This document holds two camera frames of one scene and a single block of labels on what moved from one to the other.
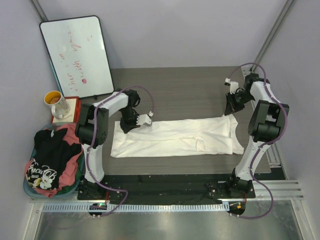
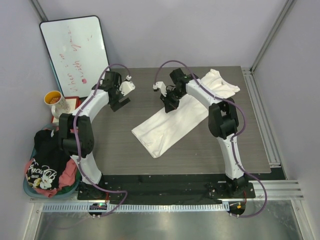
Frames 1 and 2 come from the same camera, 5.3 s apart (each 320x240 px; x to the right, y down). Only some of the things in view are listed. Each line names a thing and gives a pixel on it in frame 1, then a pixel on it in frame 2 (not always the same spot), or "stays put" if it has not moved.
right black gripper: (232, 104) → (169, 100)
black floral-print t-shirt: (50, 150) stays put
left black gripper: (127, 124) → (117, 100)
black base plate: (165, 187) stays put
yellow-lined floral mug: (60, 108) stays put
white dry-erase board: (77, 51) stays put
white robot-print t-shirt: (188, 137) → (154, 135)
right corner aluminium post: (289, 5) stays put
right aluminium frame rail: (280, 188) stays put
